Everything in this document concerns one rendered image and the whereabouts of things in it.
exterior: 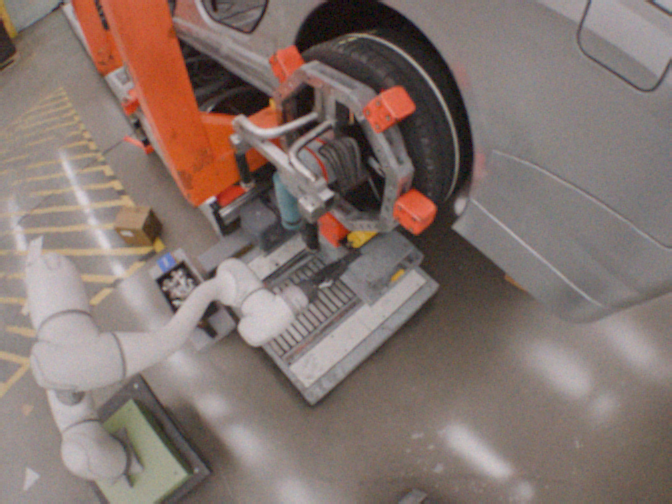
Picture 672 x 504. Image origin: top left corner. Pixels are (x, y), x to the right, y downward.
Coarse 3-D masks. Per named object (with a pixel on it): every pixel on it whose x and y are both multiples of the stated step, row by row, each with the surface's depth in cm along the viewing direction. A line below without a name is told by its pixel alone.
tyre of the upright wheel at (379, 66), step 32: (384, 32) 87; (352, 64) 81; (384, 64) 77; (416, 96) 77; (448, 96) 82; (416, 128) 79; (448, 128) 83; (416, 160) 86; (448, 160) 87; (448, 192) 98
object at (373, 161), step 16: (304, 96) 108; (304, 112) 116; (352, 112) 97; (304, 128) 121; (352, 128) 109; (368, 144) 101; (368, 160) 106; (384, 176) 105; (352, 192) 126; (368, 192) 126; (368, 208) 120
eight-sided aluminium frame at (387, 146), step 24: (312, 72) 83; (336, 72) 83; (288, 96) 101; (336, 96) 81; (360, 96) 76; (288, 120) 117; (360, 120) 80; (288, 144) 121; (384, 144) 80; (384, 168) 85; (408, 168) 84; (384, 192) 91; (336, 216) 124; (360, 216) 119; (384, 216) 99
